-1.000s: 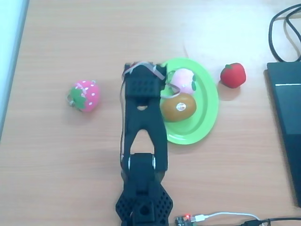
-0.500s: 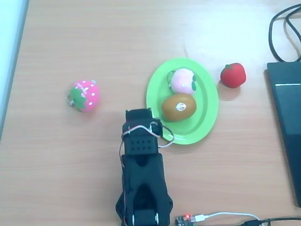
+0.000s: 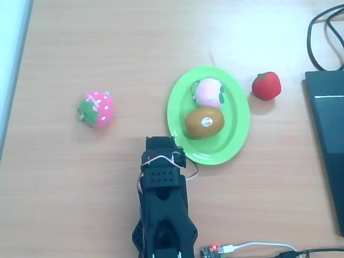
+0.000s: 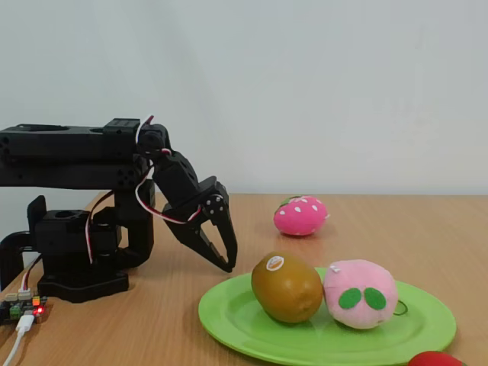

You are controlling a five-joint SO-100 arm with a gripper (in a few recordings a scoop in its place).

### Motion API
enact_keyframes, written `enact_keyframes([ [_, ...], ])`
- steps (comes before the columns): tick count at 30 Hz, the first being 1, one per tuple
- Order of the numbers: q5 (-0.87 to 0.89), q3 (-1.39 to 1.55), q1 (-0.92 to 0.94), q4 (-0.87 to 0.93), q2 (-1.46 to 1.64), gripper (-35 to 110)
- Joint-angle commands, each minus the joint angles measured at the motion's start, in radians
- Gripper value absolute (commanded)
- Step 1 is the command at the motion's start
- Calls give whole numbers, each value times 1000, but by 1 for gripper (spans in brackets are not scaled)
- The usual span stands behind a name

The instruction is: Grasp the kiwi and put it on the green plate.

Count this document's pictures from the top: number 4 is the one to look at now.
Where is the white red servo wire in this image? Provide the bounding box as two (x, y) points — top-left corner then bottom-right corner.
(85, 190), (115, 265)
(134, 113), (172, 157)
(21, 254), (43, 300)
(135, 163), (204, 225)

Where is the black table clamp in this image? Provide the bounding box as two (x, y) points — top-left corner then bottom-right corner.
(0, 196), (47, 291)

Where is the green oval plate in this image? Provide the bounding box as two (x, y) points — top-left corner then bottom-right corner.
(197, 266), (458, 366)

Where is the motor controller board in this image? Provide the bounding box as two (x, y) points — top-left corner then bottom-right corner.
(0, 291), (49, 326)

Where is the brown kiwi with sticker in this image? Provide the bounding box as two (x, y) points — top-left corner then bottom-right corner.
(250, 250), (324, 324)

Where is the white USB cable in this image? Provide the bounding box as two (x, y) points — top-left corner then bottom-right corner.
(0, 314), (37, 366)

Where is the pink strawberry plush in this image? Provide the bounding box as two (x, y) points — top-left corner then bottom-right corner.
(273, 195), (331, 238)

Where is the red tomato plush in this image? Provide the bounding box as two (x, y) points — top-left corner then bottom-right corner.
(407, 350), (468, 366)

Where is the light pink peach plush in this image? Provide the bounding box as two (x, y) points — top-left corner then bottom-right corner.
(323, 258), (408, 331)

